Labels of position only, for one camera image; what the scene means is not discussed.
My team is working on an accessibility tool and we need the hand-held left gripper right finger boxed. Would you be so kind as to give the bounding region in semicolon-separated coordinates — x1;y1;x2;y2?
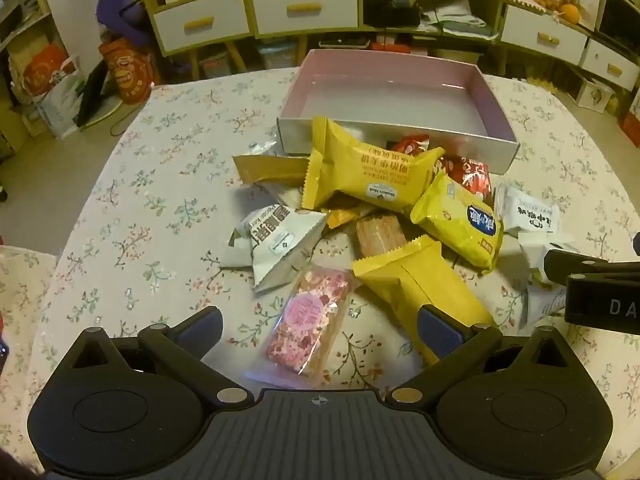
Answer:
390;304;576;406

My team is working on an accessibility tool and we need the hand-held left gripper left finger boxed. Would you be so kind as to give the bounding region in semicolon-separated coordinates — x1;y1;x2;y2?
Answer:
65;306;256;407

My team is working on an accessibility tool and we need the plain yellow snack packet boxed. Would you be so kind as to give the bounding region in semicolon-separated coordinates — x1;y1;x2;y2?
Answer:
351;234;497;367

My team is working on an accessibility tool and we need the white packet with black print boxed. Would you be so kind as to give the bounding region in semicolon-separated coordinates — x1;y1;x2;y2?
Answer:
494;182;562;239

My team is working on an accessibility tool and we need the pink nougat packet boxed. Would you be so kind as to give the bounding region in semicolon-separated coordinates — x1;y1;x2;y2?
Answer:
244;264;357;390

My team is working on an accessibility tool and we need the white grey snack packet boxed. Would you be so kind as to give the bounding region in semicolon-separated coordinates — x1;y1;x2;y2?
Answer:
220;206;328;292

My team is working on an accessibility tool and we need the yellow packet with blue label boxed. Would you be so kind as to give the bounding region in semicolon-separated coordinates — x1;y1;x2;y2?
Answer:
410;172;504;275

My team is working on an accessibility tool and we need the clear wafer packet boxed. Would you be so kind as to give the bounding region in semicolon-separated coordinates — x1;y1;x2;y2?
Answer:
354;212;407;259

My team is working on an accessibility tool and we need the red white-dotted snack packet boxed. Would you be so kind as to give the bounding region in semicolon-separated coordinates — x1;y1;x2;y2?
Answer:
434;154;495;203

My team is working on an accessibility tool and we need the gold bar packet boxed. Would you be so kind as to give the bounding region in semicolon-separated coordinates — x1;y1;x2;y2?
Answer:
233;154;313;187

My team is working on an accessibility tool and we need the large yellow snack packet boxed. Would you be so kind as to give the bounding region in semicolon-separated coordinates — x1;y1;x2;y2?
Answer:
301;116;447;214

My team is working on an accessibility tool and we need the small red snack packet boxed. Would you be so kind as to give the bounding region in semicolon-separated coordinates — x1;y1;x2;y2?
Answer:
389;133;432;155

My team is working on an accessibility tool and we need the clear plastic packet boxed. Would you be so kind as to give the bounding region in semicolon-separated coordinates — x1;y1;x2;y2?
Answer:
247;137;282;157

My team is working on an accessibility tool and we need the pink cardboard box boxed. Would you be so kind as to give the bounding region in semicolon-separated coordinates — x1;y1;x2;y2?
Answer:
276;49;522;176

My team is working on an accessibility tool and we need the white printed carton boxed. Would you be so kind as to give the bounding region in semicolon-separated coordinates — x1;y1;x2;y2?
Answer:
575;72;615;108

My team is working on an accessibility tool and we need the dark flat panel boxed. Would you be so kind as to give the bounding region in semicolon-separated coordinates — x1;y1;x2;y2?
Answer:
75;62;122;128

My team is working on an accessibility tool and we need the low yellow-framed cabinet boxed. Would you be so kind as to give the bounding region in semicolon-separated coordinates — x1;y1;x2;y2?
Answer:
360;0;640;96

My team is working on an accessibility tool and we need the clear plastic bin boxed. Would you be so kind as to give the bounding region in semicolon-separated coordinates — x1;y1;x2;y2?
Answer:
199;50;232;79
257;40;299;69

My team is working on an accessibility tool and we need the orange printed bag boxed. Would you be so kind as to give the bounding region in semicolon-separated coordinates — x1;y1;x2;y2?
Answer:
98;37;161;106

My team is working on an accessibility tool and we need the pile of papers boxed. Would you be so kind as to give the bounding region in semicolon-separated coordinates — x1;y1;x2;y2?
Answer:
422;0;497;38

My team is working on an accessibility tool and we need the white shopping bag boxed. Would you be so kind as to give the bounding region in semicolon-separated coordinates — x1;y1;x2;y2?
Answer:
20;42;83;138

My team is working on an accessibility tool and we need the black box on shelf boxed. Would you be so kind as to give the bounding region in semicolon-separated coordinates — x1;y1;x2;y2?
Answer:
362;0;421;28

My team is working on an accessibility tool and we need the tall yellow-framed cabinet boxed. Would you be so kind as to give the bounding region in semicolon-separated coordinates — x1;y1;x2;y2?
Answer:
132;0;365;73

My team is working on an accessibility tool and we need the purple plush toy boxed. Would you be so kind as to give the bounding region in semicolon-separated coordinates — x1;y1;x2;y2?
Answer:
95;0;151;51

